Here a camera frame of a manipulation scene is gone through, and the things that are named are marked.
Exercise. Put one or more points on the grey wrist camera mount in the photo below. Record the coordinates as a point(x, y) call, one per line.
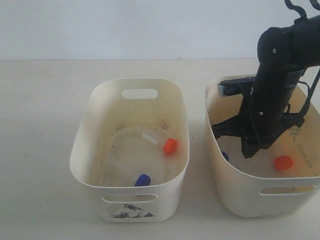
point(239, 86)

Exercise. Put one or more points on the cream plastic bin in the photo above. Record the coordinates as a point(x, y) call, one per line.
point(106, 140)
point(253, 187)

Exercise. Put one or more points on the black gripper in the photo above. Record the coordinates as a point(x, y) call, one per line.
point(259, 124)

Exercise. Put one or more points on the orange-capped clear tube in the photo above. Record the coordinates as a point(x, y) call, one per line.
point(167, 144)
point(280, 158)

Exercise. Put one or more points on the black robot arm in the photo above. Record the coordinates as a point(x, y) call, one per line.
point(284, 54)

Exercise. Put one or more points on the blue-capped clear tube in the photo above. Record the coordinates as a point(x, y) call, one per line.
point(134, 177)

